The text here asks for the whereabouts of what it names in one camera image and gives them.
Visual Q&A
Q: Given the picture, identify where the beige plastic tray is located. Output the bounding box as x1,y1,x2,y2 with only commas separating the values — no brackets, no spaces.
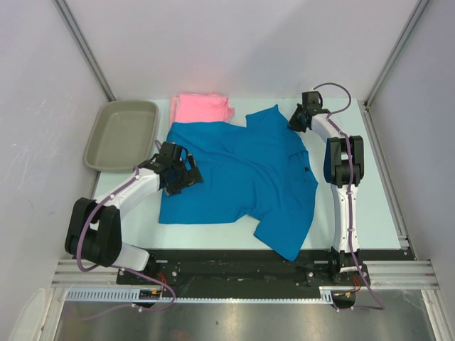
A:
83,100,159,173

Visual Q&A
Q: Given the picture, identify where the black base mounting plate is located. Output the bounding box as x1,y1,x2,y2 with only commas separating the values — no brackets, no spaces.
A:
72,248,378,292

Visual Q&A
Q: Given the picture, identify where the aluminium corner post left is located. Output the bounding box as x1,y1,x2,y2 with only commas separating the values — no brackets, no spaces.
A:
53,0,116,102

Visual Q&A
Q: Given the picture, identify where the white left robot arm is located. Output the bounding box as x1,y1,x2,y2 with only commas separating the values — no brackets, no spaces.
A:
65,142,203,284

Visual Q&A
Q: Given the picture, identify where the pink folded t shirt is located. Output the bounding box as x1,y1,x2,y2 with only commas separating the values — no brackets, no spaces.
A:
169,94,235,126

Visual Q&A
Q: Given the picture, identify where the blue t shirt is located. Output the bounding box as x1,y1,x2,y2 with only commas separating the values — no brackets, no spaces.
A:
159,105,318,261

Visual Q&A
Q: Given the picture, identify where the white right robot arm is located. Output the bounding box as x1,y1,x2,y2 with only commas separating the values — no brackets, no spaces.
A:
288,90,365,285

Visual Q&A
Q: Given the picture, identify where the aluminium corner post right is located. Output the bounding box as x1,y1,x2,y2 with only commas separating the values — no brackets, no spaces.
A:
363,0,432,111

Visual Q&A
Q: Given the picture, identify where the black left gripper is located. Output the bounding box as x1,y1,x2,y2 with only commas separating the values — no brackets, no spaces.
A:
164,154,202,197

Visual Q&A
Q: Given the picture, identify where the white slotted cable duct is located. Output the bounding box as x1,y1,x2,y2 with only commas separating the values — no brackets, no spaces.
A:
66,288,333,305

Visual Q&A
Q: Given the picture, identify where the aluminium corner post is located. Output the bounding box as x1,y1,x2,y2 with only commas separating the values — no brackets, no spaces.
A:
53,0,116,102
363,0,432,111

